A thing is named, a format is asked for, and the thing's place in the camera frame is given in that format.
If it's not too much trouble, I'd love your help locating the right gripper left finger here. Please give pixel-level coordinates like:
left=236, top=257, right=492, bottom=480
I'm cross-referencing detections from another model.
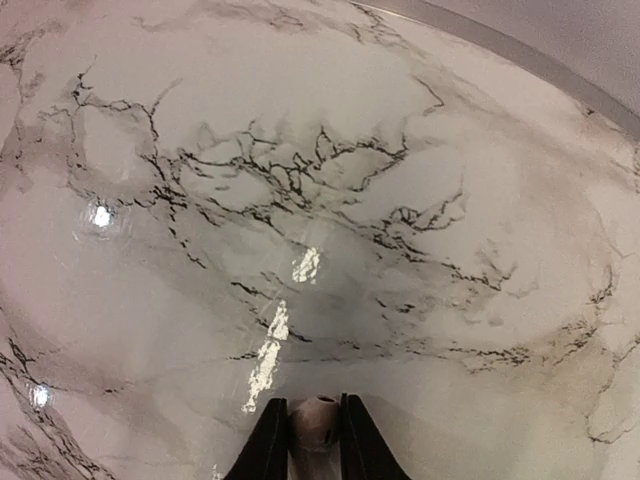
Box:
left=224, top=398, right=289, bottom=480

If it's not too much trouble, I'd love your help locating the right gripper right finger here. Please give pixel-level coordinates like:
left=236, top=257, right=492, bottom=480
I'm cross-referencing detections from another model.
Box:
left=340, top=393, right=411, bottom=480

